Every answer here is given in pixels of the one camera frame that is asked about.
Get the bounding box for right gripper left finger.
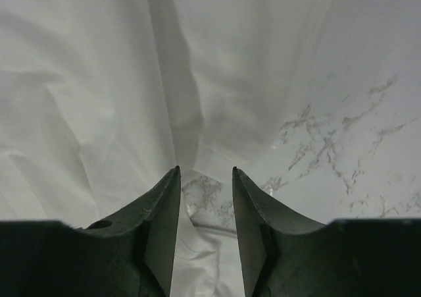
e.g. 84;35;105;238
1;167;181;296

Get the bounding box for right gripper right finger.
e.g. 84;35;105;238
232;169;420;296

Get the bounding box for white t shirt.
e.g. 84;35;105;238
1;0;334;296

